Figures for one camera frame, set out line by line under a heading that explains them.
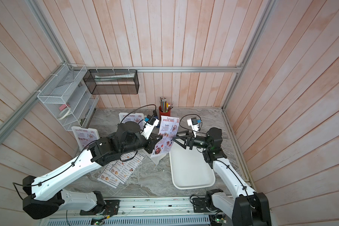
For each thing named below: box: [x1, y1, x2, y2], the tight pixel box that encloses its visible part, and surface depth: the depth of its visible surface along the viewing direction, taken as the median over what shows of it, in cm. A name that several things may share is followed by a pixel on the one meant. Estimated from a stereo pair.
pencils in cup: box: [159, 96, 174, 113], surface depth 106 cm
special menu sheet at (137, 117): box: [121, 113, 144, 130], surface depth 92 cm
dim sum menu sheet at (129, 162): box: [108, 150, 146, 185], surface depth 87 cm
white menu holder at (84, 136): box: [71, 126, 101, 152], surface depth 86 cm
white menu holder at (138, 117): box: [118, 112, 145, 130], surface depth 92 cm
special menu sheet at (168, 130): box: [150, 115, 180, 158], surface depth 67 cm
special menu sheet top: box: [71, 126, 100, 153], surface depth 86 cm
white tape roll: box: [57, 107, 71, 121], surface depth 81 cm
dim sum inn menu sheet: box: [96, 160, 122, 189], surface depth 85 cm
